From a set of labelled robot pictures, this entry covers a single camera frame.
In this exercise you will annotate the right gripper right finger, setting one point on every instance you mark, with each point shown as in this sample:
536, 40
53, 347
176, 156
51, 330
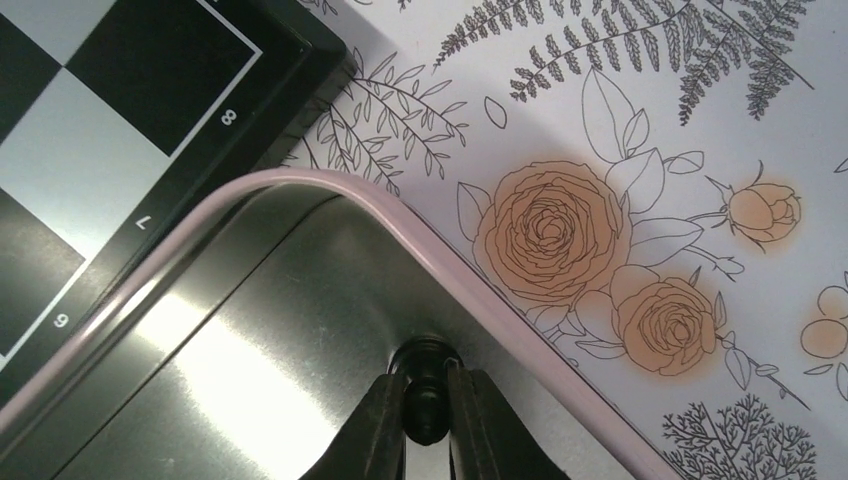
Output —
487, 439

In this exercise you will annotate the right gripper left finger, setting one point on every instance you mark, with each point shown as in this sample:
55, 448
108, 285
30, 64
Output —
371, 442

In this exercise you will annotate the black chess piece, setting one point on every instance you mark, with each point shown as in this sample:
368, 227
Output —
423, 363

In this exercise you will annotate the pink metal tin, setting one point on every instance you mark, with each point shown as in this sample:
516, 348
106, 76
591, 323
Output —
242, 344

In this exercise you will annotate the floral table mat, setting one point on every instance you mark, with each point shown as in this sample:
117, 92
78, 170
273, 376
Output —
658, 187

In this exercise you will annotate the black white chessboard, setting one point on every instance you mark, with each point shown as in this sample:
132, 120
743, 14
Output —
117, 119

